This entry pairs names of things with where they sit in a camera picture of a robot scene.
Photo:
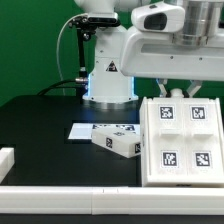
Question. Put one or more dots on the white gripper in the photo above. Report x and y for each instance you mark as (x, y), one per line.
(154, 55)

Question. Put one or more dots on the white cabinet door with knob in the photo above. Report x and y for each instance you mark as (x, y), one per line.
(204, 135)

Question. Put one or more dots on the white cabinet body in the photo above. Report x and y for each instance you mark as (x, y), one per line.
(170, 180)

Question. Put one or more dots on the white cabinet box with tags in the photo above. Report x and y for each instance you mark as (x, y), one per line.
(117, 140)

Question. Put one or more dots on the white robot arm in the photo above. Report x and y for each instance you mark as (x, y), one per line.
(107, 86)

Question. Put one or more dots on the white tag sheet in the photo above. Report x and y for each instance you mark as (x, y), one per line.
(83, 131)

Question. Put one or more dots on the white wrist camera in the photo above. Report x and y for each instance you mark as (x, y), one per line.
(158, 17)

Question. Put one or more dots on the white front wall rail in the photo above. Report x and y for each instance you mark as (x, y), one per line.
(111, 200)

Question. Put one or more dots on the white left wall block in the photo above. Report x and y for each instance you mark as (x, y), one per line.
(6, 161)

